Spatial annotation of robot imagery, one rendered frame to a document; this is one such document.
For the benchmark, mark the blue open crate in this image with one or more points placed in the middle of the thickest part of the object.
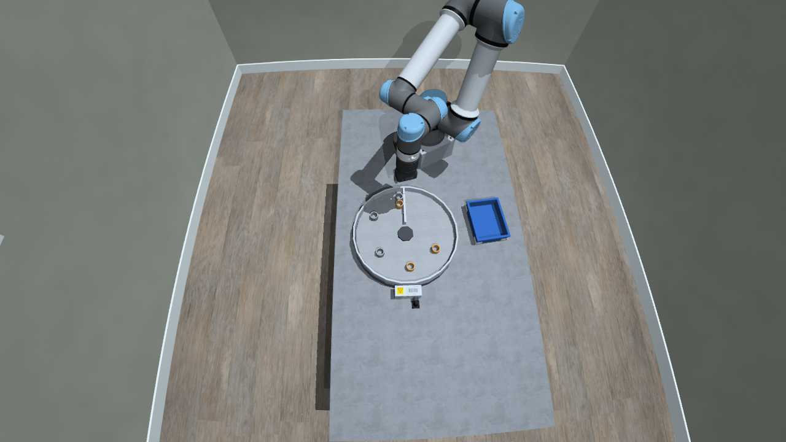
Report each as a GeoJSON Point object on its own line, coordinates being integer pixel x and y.
{"type": "Point", "coordinates": [487, 220]}

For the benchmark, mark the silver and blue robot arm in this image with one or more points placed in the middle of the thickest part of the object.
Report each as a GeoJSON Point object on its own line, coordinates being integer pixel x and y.
{"type": "Point", "coordinates": [429, 116]}

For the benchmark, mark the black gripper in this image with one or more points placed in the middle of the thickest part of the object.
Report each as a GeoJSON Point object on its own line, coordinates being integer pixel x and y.
{"type": "Point", "coordinates": [405, 171]}

